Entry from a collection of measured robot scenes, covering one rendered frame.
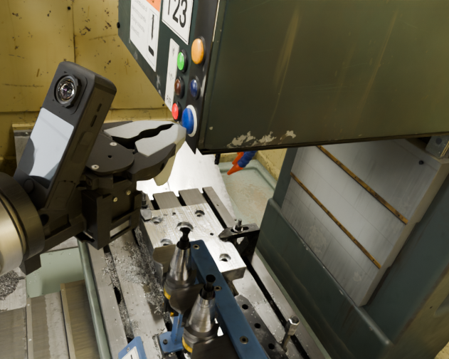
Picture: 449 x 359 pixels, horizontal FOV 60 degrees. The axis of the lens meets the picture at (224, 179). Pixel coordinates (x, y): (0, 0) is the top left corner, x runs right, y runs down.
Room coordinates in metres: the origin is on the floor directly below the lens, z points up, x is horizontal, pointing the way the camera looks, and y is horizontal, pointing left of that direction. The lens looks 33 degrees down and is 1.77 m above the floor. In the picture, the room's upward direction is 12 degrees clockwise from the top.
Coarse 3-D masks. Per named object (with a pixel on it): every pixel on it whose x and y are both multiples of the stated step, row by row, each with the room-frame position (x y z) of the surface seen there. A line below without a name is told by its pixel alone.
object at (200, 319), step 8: (200, 296) 0.40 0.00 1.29; (200, 304) 0.39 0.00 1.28; (208, 304) 0.39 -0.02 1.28; (192, 312) 0.40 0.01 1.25; (200, 312) 0.39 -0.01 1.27; (208, 312) 0.39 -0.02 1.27; (192, 320) 0.39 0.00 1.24; (200, 320) 0.38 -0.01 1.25; (208, 320) 0.39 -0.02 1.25; (192, 328) 0.38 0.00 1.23; (200, 328) 0.38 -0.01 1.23; (208, 328) 0.39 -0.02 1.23
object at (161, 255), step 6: (162, 246) 0.56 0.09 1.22; (168, 246) 0.56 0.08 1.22; (174, 246) 0.57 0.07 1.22; (156, 252) 0.54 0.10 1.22; (162, 252) 0.54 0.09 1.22; (168, 252) 0.55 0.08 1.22; (156, 258) 0.53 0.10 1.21; (162, 258) 0.53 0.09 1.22; (168, 258) 0.53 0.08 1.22; (162, 264) 0.51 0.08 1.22
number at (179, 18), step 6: (174, 0) 0.49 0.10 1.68; (180, 0) 0.47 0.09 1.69; (186, 0) 0.45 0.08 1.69; (174, 6) 0.49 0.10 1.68; (180, 6) 0.47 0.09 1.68; (186, 6) 0.45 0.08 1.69; (174, 12) 0.48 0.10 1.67; (180, 12) 0.47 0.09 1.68; (186, 12) 0.45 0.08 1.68; (174, 18) 0.48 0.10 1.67; (180, 18) 0.47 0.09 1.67; (186, 18) 0.45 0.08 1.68; (174, 24) 0.48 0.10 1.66; (180, 24) 0.46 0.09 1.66; (186, 24) 0.45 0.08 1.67; (180, 30) 0.46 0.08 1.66; (186, 30) 0.44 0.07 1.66
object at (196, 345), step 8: (216, 336) 0.39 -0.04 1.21; (224, 336) 0.39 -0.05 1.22; (200, 344) 0.37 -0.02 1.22; (208, 344) 0.37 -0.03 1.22; (216, 344) 0.37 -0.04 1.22; (224, 344) 0.37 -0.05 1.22; (232, 344) 0.38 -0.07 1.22; (192, 352) 0.35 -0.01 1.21; (200, 352) 0.35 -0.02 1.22; (208, 352) 0.36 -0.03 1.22; (216, 352) 0.36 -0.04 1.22; (224, 352) 0.36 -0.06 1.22; (232, 352) 0.36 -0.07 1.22
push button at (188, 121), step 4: (188, 108) 0.40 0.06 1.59; (184, 112) 0.41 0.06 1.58; (188, 112) 0.40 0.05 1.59; (192, 112) 0.40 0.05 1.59; (184, 116) 0.40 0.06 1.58; (188, 116) 0.40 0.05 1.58; (192, 116) 0.39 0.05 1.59; (184, 120) 0.40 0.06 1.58; (188, 120) 0.39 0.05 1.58; (192, 120) 0.39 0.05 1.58; (184, 124) 0.40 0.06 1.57; (188, 124) 0.39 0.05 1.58; (192, 124) 0.39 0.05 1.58; (188, 128) 0.39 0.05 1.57; (192, 128) 0.39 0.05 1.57; (188, 132) 0.39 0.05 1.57
